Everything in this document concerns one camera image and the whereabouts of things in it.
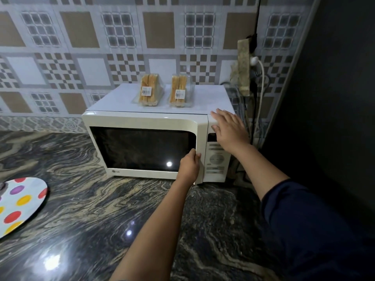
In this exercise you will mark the person's right hand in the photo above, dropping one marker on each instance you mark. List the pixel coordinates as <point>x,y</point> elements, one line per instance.
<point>231,133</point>

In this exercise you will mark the person's left hand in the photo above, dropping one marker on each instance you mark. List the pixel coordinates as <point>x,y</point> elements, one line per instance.
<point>189,169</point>

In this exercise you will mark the white microwave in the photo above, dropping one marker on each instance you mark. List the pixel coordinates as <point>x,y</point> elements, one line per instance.
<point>146,149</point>

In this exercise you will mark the clear plastic container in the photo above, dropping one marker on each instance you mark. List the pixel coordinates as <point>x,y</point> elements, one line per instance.
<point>146,91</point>
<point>180,94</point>

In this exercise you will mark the white polka dot plate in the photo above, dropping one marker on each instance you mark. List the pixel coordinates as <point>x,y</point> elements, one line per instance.
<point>26,207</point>

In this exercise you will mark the person's left forearm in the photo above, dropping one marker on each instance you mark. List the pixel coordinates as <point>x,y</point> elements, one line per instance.
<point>155,237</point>

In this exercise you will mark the person's right forearm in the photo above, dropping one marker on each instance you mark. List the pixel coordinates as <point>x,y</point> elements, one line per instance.
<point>260,172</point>

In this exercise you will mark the beige power strip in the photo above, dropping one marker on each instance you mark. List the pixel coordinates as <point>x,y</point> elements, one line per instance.
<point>244,67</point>

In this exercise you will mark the dark blue shirt sleeve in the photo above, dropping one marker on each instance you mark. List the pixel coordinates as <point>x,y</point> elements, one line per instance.
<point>307,231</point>

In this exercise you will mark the metal tongs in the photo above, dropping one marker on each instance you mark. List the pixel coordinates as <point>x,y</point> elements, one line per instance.
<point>2,188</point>

